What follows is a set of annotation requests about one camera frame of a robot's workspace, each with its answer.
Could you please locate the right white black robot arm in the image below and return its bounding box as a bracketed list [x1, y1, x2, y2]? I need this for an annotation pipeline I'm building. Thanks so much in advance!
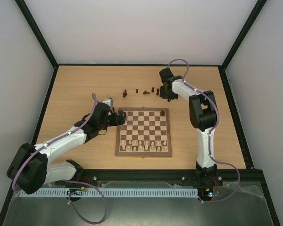
[159, 67, 219, 185]

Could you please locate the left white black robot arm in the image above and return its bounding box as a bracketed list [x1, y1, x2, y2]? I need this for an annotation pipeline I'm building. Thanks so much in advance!
[7, 98, 126, 194]

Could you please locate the wooden chess board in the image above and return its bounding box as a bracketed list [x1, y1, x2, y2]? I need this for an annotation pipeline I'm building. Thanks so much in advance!
[115, 107, 172, 158]

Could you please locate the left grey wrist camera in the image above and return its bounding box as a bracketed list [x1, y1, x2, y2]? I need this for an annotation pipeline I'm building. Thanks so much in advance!
[102, 98, 114, 108]

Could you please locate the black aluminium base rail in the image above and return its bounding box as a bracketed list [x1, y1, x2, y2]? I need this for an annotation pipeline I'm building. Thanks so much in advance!
[80, 169, 266, 187]

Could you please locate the light blue cable duct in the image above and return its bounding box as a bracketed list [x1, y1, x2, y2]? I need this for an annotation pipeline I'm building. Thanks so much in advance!
[19, 188, 198, 198]

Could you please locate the black frame post right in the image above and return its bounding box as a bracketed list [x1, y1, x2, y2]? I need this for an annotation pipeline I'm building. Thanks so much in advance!
[220, 0, 268, 70]

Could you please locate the black frame post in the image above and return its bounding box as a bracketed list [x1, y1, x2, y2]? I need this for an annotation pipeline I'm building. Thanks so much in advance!
[220, 0, 268, 70]
[15, 0, 59, 69]

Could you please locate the black frame post left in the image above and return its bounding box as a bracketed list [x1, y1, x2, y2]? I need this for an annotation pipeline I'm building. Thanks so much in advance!
[15, 0, 59, 69]

